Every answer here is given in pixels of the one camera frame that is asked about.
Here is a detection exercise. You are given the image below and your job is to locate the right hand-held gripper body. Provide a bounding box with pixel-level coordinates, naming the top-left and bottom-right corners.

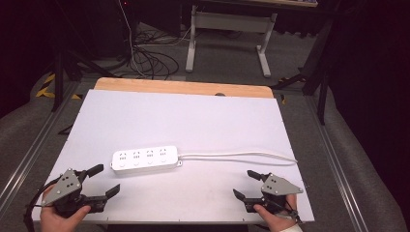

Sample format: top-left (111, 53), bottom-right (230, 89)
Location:
top-left (244, 172), bottom-right (305, 215)

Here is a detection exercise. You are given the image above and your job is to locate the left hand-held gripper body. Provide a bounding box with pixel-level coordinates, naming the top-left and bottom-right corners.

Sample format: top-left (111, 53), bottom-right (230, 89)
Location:
top-left (41, 168), bottom-right (108, 218)

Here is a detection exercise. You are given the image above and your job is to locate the white power strip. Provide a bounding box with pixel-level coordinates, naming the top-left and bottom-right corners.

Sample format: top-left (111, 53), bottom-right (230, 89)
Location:
top-left (109, 145), bottom-right (184, 176)

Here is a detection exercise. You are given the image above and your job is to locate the person's right hand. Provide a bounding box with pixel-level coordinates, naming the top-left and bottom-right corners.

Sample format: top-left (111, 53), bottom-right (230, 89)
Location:
top-left (252, 193), bottom-right (300, 232)

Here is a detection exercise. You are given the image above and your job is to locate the person's left hand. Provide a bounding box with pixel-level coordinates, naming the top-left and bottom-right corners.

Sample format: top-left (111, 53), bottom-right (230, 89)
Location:
top-left (40, 186), bottom-right (92, 232)

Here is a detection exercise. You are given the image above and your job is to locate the yellow black floor tape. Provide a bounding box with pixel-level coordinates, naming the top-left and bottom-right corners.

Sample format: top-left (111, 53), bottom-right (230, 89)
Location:
top-left (35, 72), bottom-right (83, 101)

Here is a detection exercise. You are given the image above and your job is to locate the white board table cover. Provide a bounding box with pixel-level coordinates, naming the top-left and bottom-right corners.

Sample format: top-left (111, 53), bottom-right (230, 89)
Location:
top-left (31, 89), bottom-right (316, 225)

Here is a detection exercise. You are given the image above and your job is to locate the black tripod stand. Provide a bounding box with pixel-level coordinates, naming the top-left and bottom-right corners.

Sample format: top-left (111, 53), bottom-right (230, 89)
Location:
top-left (51, 0), bottom-right (114, 113)

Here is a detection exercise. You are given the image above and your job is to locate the black metal stand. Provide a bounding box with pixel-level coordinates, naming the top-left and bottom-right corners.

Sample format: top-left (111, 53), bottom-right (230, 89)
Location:
top-left (270, 13), bottom-right (337, 126)

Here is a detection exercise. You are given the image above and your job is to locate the dark computer tower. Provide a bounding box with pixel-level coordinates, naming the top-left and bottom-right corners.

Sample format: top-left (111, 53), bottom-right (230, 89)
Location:
top-left (114, 0), bottom-right (140, 60)

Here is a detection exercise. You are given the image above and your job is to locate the white power strip cable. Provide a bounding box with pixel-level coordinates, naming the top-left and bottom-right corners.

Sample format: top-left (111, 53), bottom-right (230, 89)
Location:
top-left (178, 150), bottom-right (299, 167)

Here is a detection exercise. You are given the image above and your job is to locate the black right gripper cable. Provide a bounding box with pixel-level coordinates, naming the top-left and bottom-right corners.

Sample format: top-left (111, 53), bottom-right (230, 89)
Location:
top-left (272, 198), bottom-right (305, 225)

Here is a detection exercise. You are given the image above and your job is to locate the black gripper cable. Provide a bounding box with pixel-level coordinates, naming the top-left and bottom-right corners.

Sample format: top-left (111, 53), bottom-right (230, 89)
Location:
top-left (22, 176), bottom-right (63, 232)
top-left (272, 198), bottom-right (305, 225)

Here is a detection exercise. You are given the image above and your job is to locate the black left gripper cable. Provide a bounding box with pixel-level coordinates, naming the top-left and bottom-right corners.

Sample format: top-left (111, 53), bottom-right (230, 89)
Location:
top-left (22, 176), bottom-right (63, 232)

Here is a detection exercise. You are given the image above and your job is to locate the aluminium floor rail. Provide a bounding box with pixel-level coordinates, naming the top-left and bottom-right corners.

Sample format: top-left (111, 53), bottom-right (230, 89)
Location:
top-left (0, 80), bottom-right (82, 202)
top-left (305, 96), bottom-right (370, 232)

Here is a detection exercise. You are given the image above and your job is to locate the tangle of black floor cables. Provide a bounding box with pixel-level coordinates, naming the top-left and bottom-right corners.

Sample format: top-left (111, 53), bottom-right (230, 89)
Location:
top-left (127, 30), bottom-right (181, 81)

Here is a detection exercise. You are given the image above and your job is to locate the white floor cable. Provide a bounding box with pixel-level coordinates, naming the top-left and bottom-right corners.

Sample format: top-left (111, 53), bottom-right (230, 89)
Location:
top-left (117, 0), bottom-right (191, 77)

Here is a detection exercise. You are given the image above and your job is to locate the white metal desk frame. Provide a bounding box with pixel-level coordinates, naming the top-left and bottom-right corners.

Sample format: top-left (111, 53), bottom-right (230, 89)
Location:
top-left (185, 4), bottom-right (278, 78)

